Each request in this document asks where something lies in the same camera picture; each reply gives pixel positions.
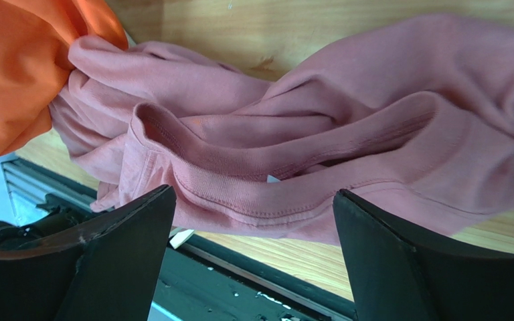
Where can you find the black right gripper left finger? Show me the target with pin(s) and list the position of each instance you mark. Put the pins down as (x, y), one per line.
(102, 269)

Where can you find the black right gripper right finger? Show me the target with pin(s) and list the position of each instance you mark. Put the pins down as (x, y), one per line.
(402, 271)

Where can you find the dusty pink t-shirt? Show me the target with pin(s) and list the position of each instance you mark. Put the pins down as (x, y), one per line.
(416, 117)

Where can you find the orange t-shirt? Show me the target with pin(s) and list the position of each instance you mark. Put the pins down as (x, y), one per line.
(35, 37)

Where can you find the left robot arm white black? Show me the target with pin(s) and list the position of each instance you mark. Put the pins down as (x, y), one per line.
(61, 216)

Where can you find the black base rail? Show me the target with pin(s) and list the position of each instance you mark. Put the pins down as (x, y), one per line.
(201, 280)

